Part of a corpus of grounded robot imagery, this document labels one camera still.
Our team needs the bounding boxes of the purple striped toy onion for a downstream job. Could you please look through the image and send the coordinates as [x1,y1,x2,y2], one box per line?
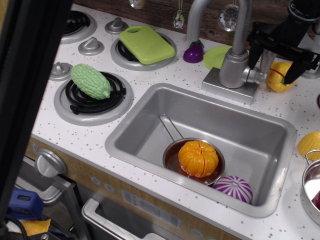
[213,175,253,204]

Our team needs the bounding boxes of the silver stove knob back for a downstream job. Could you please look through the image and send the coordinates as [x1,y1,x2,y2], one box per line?
[104,17,129,35]

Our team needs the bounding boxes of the back left stove burner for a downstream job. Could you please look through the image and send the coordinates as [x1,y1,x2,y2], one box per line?
[60,10,97,45]

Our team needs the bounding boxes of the green toy bitter gourd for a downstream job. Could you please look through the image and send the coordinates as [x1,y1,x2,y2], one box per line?
[70,63,111,100]

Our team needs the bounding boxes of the yellow toy corn piece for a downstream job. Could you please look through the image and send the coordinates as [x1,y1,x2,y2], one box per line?
[297,131,320,157]

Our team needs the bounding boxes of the purple toy eggplant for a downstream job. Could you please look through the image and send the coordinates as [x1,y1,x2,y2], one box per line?
[183,40,204,64]

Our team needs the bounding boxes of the silver oven door handle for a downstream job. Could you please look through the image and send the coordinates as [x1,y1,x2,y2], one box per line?
[17,154,77,208]

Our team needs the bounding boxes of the small steel saucepan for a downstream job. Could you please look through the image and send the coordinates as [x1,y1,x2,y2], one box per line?
[158,113,226,186]

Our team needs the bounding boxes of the steel pot at right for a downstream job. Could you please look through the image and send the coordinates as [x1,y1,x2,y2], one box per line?
[300,149,320,225]

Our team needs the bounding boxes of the green toy plate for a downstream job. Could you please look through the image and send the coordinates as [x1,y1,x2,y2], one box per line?
[203,45,232,70]

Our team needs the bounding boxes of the green toy cutting board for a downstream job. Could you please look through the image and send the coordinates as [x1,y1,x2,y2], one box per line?
[119,25,176,65]

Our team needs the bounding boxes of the silver toy sink basin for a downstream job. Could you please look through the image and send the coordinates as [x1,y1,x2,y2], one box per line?
[105,83,297,218]

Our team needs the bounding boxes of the silver faucet lever handle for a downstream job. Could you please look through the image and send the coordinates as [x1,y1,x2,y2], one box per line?
[246,49,276,85]

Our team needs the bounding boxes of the silver dishwasher door handle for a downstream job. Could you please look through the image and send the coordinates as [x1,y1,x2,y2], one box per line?
[81,198,172,240]

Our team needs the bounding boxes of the yellow cloth piece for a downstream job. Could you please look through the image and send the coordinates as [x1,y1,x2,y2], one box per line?
[21,218,51,237]

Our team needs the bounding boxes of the silver stove knob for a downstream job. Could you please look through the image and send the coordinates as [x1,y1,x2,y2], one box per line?
[78,37,105,56]
[49,62,73,82]
[104,17,129,35]

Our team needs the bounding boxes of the yellow toy bell pepper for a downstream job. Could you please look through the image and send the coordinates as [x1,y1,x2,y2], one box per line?
[266,61,296,93]

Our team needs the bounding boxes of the silver toy faucet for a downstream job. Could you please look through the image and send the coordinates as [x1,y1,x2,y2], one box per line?
[201,0,259,105]

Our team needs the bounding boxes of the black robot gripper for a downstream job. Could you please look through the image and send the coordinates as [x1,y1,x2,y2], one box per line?
[247,0,320,85]

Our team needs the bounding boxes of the orange toy pumpkin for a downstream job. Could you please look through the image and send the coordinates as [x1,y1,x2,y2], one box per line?
[178,140,219,178]

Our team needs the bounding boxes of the stove burner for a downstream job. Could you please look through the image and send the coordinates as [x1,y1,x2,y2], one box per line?
[60,10,97,45]
[110,38,176,72]
[54,72,133,127]

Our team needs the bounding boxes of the silver post at right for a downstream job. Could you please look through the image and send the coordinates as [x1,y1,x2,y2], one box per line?
[302,66,320,80]

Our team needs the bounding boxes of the hanging silver spoon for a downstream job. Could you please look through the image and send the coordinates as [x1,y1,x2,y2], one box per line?
[129,0,146,10]

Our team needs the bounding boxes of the black foreground post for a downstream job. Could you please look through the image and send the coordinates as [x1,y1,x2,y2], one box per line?
[0,0,72,218]

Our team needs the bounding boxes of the front stove burner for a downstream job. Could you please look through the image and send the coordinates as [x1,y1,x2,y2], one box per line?
[54,72,133,127]

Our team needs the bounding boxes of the silver oven dial knob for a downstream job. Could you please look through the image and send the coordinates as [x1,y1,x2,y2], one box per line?
[34,148,68,178]

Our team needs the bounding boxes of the silver stove knob middle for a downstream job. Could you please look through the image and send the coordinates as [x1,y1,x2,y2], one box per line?
[78,37,105,56]

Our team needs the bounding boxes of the middle stove burner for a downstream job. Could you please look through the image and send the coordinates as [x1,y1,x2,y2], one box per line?
[110,38,176,72]

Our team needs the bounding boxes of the silver stove knob front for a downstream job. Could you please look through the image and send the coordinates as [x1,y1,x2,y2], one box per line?
[49,62,73,82]

